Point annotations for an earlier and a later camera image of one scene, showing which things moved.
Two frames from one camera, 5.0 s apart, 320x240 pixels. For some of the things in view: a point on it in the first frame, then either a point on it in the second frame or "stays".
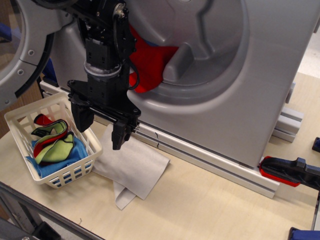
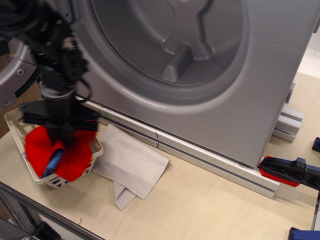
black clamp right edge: [316, 146] stays
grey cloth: [135, 169] stays
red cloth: [147, 62] → [76, 159]
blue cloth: [78, 151] → [53, 163]
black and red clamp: [290, 173] stays
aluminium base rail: [251, 175] stays
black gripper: [108, 97] → [63, 111]
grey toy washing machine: [238, 67] stays
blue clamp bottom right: [295, 234] stays
